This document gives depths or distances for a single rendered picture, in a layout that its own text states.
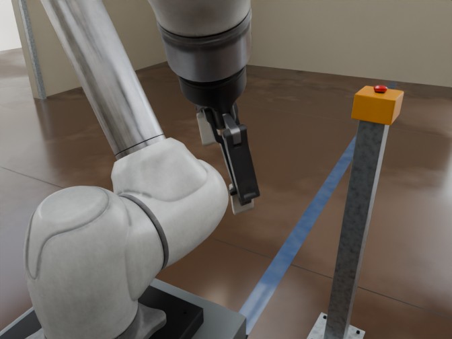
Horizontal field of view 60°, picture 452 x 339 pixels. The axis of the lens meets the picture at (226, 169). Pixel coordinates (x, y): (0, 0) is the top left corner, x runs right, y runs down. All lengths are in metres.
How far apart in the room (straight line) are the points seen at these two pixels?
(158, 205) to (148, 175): 0.05
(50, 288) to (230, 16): 0.43
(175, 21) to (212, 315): 0.60
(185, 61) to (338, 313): 1.45
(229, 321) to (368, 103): 0.76
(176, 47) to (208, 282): 1.76
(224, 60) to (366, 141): 0.97
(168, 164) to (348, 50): 5.79
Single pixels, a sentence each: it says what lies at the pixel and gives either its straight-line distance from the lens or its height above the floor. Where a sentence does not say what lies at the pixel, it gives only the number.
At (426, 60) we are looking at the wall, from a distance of 6.26.
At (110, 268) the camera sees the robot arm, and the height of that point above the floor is 1.03.
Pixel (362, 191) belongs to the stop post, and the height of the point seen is 0.75.
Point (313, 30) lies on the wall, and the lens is 6.47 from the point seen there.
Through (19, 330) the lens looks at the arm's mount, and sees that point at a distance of 0.83.
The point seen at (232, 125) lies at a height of 1.26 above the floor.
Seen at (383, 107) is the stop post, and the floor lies 1.05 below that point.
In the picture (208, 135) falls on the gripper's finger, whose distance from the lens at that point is 0.61.
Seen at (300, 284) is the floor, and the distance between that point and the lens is 2.08.
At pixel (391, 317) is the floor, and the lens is 2.04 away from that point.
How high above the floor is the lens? 1.40
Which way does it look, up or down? 27 degrees down
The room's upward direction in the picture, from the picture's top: straight up
